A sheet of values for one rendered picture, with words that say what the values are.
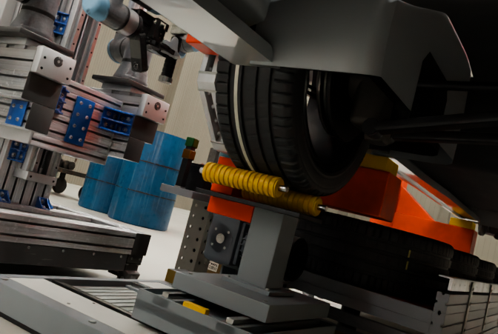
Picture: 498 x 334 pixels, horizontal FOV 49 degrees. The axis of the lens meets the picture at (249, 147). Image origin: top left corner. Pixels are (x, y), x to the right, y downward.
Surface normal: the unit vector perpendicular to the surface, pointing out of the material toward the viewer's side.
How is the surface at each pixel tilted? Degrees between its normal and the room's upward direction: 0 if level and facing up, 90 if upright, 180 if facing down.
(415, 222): 90
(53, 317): 90
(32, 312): 90
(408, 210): 90
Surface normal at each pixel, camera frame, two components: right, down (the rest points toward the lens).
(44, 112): 0.81, 0.15
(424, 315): -0.50, -0.23
